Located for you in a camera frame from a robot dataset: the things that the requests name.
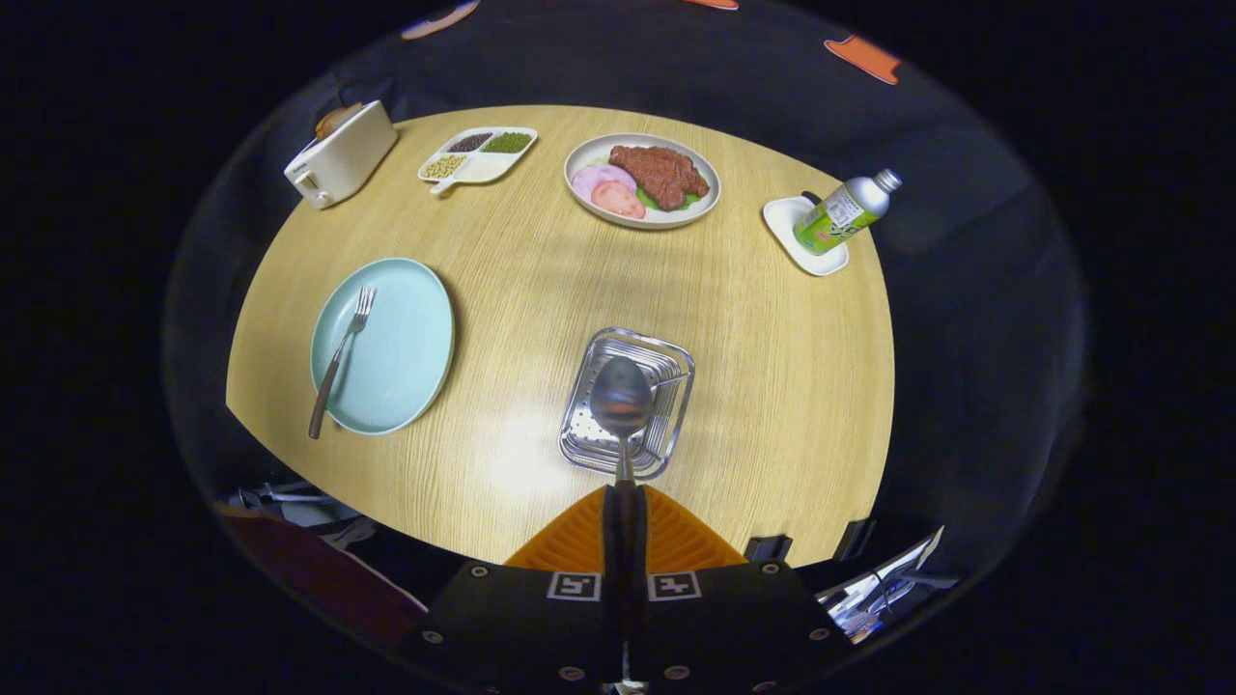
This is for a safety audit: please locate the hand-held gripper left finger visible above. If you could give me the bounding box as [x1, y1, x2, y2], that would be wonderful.
[415, 483, 627, 691]

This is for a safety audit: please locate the light teal plate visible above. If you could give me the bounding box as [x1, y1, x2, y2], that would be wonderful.
[310, 257, 456, 435]

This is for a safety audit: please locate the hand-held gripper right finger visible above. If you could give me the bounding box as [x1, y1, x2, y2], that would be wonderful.
[626, 483, 853, 691]

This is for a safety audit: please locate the cream white toaster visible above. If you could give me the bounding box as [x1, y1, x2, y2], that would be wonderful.
[284, 100, 399, 209]

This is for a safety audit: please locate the white divided dish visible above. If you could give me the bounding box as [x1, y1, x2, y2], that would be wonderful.
[417, 126, 539, 197]

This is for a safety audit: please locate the white square coaster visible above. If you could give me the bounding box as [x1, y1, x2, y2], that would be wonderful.
[762, 196, 851, 277]

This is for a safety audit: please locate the red ham slice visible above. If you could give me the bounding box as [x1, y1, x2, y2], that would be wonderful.
[591, 181, 647, 220]

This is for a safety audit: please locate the metal spoon with brown handle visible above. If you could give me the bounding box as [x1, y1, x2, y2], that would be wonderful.
[590, 357, 654, 488]

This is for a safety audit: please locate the metal fork with brown handle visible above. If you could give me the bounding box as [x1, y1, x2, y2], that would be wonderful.
[308, 286, 377, 441]

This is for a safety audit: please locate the pale pink ham slice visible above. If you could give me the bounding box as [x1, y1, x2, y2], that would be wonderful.
[571, 164, 638, 202]

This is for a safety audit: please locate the white round dinner plate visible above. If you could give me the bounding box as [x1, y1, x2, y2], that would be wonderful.
[564, 133, 722, 231]

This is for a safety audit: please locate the silver green drink bottle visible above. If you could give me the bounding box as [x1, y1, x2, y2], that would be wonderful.
[793, 169, 904, 256]

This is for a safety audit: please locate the brown toast slice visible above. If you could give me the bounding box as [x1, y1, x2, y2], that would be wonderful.
[315, 103, 363, 141]

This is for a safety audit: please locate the dark red cloth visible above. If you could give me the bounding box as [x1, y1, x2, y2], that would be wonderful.
[220, 504, 428, 650]

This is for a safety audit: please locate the metal drainer basket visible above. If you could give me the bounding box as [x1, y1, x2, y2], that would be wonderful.
[559, 327, 696, 481]

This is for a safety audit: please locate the green lettuce leaf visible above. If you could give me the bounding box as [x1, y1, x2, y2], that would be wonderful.
[634, 185, 704, 212]

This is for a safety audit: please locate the brown steak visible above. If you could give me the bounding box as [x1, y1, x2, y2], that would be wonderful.
[609, 145, 711, 211]

